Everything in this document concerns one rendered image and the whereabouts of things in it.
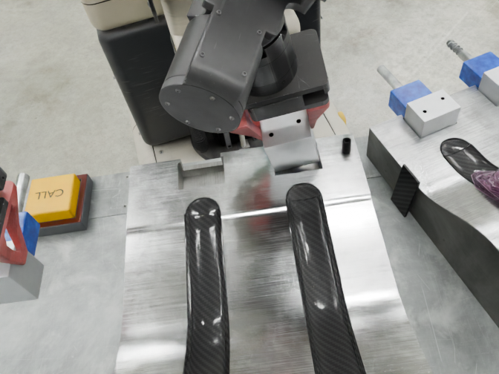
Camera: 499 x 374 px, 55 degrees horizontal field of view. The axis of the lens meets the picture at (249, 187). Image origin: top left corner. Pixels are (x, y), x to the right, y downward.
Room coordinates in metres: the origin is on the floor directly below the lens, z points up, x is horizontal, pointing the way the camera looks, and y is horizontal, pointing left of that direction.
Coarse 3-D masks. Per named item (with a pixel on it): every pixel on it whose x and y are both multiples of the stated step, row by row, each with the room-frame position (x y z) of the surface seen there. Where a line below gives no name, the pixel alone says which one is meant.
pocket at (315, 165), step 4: (316, 144) 0.36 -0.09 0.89; (320, 160) 0.33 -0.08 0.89; (308, 164) 0.35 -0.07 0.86; (312, 164) 0.35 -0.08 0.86; (316, 164) 0.35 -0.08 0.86; (320, 164) 0.33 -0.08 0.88; (292, 168) 0.35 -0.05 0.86; (296, 168) 0.35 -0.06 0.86; (300, 168) 0.34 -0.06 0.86; (304, 168) 0.34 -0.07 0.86; (308, 168) 0.34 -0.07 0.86; (312, 168) 0.34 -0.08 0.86; (316, 168) 0.34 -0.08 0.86; (320, 168) 0.33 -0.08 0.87; (276, 172) 0.35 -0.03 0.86; (280, 172) 0.35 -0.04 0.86; (284, 172) 0.34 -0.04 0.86; (288, 172) 0.34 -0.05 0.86; (292, 172) 0.34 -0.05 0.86; (296, 172) 0.34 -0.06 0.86
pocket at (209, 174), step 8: (184, 168) 0.37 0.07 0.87; (192, 168) 0.37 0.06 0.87; (200, 168) 0.37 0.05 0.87; (208, 168) 0.37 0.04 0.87; (216, 168) 0.37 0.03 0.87; (184, 176) 0.37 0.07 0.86; (192, 176) 0.37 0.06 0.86; (200, 176) 0.36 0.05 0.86; (208, 176) 0.36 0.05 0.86; (216, 176) 0.36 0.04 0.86; (224, 176) 0.36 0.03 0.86; (184, 184) 0.36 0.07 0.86; (192, 184) 0.35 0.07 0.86; (200, 184) 0.35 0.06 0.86; (208, 184) 0.35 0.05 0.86; (216, 184) 0.35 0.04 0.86
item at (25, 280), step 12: (24, 180) 0.34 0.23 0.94; (24, 192) 0.33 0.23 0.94; (24, 216) 0.29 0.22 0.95; (24, 228) 0.28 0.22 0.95; (36, 228) 0.29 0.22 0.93; (36, 240) 0.28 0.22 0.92; (0, 264) 0.23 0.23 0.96; (12, 264) 0.23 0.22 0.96; (36, 264) 0.25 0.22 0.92; (0, 276) 0.22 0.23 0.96; (12, 276) 0.22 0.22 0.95; (24, 276) 0.23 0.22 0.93; (36, 276) 0.24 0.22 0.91; (0, 288) 0.22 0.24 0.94; (12, 288) 0.22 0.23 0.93; (24, 288) 0.22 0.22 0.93; (36, 288) 0.23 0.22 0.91; (0, 300) 0.23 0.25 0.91; (12, 300) 0.22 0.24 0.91; (24, 300) 0.22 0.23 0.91
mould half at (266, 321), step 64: (128, 192) 0.34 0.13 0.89; (192, 192) 0.32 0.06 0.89; (256, 192) 0.30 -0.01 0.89; (320, 192) 0.29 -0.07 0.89; (128, 256) 0.26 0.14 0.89; (256, 256) 0.23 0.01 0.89; (384, 256) 0.20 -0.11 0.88; (128, 320) 0.19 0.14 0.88; (256, 320) 0.17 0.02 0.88; (384, 320) 0.14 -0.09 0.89
